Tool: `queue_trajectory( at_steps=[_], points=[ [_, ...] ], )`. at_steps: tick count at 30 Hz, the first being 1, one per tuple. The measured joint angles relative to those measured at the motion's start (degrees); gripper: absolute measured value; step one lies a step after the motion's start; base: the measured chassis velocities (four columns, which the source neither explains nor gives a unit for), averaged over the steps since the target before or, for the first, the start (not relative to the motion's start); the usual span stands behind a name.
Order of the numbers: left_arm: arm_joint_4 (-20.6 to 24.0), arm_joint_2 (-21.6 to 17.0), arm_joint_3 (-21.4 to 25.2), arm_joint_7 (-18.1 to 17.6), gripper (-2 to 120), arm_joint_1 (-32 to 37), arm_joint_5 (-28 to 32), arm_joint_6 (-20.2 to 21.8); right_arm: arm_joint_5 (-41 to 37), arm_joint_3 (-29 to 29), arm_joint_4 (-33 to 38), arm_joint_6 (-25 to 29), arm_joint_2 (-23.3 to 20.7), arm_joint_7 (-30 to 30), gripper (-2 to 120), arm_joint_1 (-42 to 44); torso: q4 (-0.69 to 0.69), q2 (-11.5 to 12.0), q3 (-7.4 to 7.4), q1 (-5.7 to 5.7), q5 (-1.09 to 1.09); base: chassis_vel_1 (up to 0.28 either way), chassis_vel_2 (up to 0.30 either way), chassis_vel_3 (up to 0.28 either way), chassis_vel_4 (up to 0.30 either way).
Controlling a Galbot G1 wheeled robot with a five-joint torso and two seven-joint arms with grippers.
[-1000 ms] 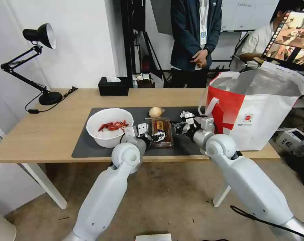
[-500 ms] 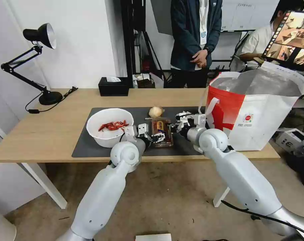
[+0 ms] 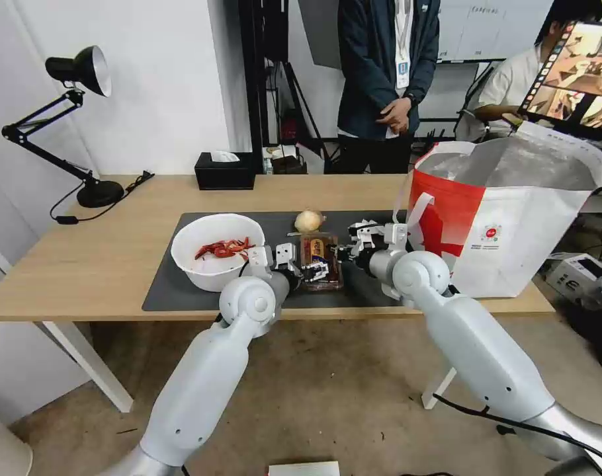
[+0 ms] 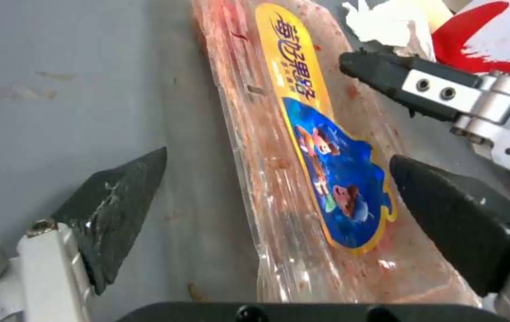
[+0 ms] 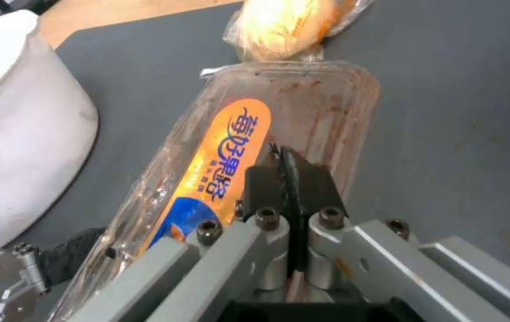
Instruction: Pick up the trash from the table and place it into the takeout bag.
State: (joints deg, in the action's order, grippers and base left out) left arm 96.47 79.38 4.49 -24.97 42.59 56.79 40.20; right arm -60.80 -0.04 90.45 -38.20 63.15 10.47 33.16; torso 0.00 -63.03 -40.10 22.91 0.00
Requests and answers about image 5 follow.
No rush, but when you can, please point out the black braided cable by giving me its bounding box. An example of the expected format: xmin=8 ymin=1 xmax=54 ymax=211
xmin=39 ymin=227 xmax=107 ymax=291

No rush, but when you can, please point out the dark grey table mat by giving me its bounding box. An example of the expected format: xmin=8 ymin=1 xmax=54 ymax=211
xmin=0 ymin=0 xmax=510 ymax=289

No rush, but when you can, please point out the white takeout bag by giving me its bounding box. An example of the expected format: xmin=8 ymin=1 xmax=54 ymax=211
xmin=0 ymin=10 xmax=102 ymax=266

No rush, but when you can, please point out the crumpled clear bag with bread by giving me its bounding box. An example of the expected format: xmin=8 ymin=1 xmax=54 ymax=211
xmin=223 ymin=0 xmax=372 ymax=64

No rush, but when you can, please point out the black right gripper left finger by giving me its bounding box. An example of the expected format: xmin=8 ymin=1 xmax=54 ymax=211
xmin=64 ymin=147 xmax=304 ymax=322

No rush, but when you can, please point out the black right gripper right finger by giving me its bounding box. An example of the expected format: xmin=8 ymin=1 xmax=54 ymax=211
xmin=281 ymin=145 xmax=510 ymax=322

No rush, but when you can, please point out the clear plastic container orange label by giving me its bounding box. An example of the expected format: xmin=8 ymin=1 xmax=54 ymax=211
xmin=64 ymin=60 xmax=381 ymax=322

